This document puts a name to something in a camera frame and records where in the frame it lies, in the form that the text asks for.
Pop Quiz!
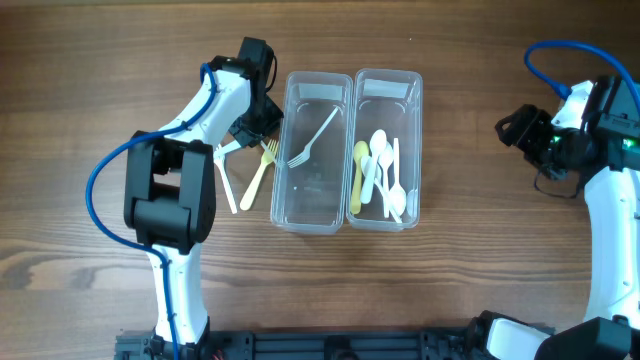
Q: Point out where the yellow plastic fork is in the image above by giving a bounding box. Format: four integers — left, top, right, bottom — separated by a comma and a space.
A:
240, 152, 273, 211

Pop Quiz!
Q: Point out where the white fork tines down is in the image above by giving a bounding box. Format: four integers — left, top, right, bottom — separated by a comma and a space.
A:
287, 107, 339, 168

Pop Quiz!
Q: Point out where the light blue plastic fork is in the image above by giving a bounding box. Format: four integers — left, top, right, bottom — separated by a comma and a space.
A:
214, 140, 242, 158

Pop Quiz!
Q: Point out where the white fork long handle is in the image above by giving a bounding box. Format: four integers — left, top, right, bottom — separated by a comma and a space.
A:
213, 145, 238, 214

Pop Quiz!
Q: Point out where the yellow plastic spoon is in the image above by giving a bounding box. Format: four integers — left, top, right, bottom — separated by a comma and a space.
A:
350, 141, 369, 215

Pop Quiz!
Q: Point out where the white spoon large bowl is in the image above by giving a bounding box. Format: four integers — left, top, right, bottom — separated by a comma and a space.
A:
360, 129, 387, 204

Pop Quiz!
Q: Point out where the white spoon long handle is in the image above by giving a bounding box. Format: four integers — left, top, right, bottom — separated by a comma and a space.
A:
378, 142, 393, 218

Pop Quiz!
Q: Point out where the white spoon bowl down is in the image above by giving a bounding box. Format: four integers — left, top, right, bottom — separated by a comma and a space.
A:
389, 138, 406, 216

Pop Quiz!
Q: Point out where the clear white thin fork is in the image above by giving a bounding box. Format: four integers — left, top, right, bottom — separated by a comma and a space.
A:
260, 139, 283, 167

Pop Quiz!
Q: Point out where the thick white spoon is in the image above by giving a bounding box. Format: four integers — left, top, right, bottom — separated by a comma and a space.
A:
360, 155, 401, 223

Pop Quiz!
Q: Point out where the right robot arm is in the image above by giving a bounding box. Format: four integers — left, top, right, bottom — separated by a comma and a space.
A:
464, 76, 639, 359

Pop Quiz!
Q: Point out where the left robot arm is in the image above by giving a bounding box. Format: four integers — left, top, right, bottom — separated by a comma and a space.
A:
124, 54, 282, 355

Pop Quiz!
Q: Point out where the clear left plastic container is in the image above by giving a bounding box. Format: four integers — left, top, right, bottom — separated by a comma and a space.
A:
270, 71, 353, 235

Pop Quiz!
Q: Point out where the clear plastic container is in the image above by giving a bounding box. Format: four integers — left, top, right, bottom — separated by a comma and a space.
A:
270, 71, 353, 235
347, 68, 424, 232

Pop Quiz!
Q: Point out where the clear right plastic container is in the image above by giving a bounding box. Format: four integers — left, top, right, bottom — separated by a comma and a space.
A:
347, 68, 424, 232

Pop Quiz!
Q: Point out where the left blue cable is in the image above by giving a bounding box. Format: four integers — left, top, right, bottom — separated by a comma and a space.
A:
84, 62, 219, 360

